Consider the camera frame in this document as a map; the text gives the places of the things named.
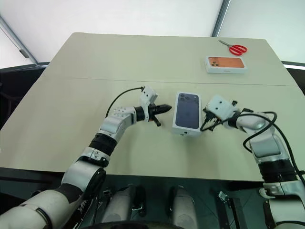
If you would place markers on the grey window frame pillar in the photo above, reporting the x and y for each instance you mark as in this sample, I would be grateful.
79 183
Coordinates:
220 16

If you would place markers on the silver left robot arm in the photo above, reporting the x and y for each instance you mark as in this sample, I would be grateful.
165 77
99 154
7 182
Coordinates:
107 133

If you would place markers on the white phone box lid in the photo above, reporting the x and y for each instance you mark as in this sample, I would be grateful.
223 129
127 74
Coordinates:
187 112

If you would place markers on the black table leg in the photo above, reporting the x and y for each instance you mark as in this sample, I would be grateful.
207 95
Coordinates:
236 212

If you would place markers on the orange phone retail box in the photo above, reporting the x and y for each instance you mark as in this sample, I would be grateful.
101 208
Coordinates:
225 63

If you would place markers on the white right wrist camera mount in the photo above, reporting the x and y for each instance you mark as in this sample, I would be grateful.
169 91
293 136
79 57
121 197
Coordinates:
221 106

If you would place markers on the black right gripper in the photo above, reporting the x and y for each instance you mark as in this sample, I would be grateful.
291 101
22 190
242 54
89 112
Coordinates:
213 122

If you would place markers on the grey rounded leg cover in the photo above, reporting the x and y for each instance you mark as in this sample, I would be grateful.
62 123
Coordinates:
182 207
120 207

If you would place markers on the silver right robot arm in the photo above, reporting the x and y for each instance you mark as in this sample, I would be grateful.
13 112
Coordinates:
264 145

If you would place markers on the grey metal door bar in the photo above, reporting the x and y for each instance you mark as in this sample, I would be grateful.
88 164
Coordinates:
16 40

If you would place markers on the black sneaker white laces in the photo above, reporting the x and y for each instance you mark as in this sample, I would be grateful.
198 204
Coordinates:
87 202

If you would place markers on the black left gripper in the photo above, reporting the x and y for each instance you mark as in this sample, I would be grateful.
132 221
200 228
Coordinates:
153 112

